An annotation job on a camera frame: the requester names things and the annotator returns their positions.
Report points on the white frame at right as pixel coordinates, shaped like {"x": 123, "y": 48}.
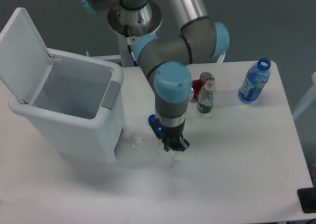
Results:
{"x": 306, "y": 99}

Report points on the clear green-label water bottle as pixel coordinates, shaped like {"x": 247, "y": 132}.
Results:
{"x": 206, "y": 97}

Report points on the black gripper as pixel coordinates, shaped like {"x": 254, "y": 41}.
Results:
{"x": 172, "y": 137}

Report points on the white open trash bin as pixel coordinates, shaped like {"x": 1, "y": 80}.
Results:
{"x": 74, "y": 101}

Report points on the black device at edge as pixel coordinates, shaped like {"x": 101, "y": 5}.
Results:
{"x": 307, "y": 199}

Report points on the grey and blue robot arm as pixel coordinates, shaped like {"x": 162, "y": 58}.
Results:
{"x": 165, "y": 63}

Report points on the crushed red soda can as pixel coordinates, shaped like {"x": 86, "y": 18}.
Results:
{"x": 198, "y": 84}

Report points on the white paper ball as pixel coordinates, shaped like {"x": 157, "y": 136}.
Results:
{"x": 170, "y": 157}
{"x": 138, "y": 141}

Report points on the blue plastic drink bottle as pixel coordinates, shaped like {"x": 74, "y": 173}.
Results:
{"x": 255, "y": 80}

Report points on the blue bottle cap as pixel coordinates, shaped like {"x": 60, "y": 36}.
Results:
{"x": 151, "y": 119}

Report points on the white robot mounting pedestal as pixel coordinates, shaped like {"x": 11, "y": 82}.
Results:
{"x": 126, "y": 51}

